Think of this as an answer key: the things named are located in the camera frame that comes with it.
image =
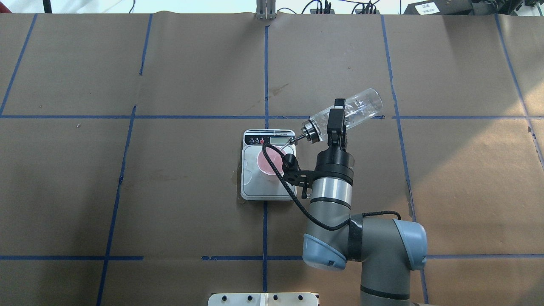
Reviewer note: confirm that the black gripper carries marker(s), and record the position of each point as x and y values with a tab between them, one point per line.
335	162

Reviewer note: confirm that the clear glass sauce bottle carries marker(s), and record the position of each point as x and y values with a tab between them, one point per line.
357	108

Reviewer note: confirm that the pink plastic cup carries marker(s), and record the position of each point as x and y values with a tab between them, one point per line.
269	163

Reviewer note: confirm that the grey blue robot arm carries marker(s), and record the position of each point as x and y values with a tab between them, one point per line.
388	247

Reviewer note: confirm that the white digital kitchen scale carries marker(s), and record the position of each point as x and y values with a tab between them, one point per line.
258	180

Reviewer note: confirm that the black device with white label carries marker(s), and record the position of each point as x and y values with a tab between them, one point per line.
439	7

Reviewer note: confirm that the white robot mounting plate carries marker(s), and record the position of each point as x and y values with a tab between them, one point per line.
265	299

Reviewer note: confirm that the aluminium frame post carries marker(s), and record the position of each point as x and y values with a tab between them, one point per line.
266	9

